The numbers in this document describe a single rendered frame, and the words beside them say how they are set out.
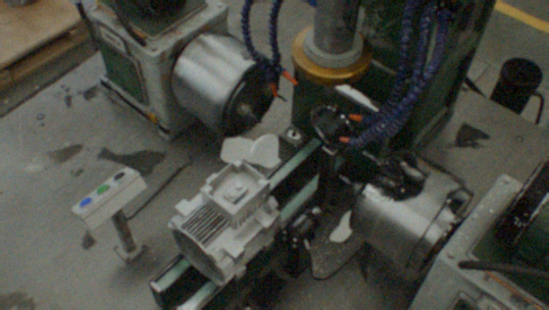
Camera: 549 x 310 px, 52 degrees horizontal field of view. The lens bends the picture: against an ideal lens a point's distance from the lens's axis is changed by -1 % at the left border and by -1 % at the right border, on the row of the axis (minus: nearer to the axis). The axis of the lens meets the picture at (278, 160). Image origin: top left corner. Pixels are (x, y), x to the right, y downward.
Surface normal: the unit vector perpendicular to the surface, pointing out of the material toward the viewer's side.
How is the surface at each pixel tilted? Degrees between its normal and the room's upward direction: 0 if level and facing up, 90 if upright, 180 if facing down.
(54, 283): 0
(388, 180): 21
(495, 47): 0
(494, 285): 0
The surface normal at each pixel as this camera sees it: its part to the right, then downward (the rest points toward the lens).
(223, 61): -0.12, -0.45
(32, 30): 0.03, -0.60
